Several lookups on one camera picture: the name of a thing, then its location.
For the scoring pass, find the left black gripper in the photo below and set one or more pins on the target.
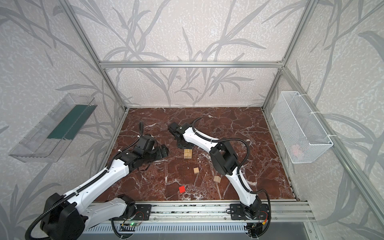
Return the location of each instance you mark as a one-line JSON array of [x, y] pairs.
[[160, 151]]

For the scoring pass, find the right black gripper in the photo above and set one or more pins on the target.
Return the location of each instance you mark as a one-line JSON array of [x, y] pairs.
[[182, 142]]

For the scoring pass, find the wood block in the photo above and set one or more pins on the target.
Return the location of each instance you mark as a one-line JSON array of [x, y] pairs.
[[188, 153]]

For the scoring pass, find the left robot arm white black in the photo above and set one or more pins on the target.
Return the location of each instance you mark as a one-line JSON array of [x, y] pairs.
[[67, 216]]

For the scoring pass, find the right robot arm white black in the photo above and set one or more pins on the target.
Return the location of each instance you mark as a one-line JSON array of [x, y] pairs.
[[225, 161]]

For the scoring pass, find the green circuit board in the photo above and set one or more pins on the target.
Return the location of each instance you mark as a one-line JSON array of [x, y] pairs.
[[130, 225]]

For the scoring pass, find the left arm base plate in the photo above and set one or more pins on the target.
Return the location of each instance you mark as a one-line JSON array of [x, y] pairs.
[[139, 212]]

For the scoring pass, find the aluminium front rail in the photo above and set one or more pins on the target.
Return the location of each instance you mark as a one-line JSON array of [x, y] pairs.
[[197, 212]]

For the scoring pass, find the clear plastic wall bin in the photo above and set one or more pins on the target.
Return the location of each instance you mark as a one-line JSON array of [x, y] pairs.
[[50, 138]]

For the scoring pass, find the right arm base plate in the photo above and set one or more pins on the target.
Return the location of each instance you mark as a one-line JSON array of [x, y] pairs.
[[237, 212]]

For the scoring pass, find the white wire mesh basket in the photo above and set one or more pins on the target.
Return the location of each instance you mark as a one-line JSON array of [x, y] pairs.
[[302, 134]]

